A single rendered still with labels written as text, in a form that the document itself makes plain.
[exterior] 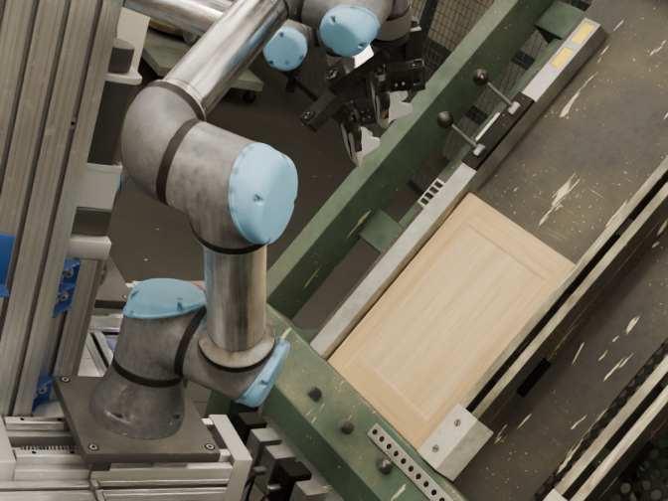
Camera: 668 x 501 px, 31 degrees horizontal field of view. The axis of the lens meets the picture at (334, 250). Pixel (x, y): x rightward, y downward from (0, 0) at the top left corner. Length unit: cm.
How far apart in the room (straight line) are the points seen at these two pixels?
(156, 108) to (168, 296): 41
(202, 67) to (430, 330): 108
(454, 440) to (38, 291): 85
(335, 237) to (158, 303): 105
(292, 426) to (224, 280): 103
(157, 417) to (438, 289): 86
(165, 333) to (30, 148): 34
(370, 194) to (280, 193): 133
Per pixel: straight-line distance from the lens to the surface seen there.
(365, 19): 173
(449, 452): 230
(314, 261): 280
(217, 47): 163
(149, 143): 148
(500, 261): 250
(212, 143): 146
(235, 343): 172
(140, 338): 184
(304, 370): 261
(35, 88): 180
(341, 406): 251
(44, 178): 186
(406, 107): 199
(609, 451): 217
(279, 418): 263
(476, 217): 258
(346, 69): 191
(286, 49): 213
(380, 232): 278
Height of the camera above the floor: 205
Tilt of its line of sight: 21 degrees down
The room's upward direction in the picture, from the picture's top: 18 degrees clockwise
